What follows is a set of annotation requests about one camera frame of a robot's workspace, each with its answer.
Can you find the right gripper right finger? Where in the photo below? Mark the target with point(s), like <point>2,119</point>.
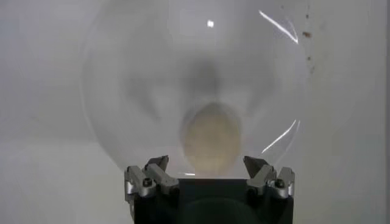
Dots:
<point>262,179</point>

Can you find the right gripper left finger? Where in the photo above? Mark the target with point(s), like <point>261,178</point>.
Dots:
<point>143,182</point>

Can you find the white steamed baozi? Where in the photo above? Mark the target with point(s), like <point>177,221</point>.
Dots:
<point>211,140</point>

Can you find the white round plate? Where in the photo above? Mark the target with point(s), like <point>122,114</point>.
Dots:
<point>137,61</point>

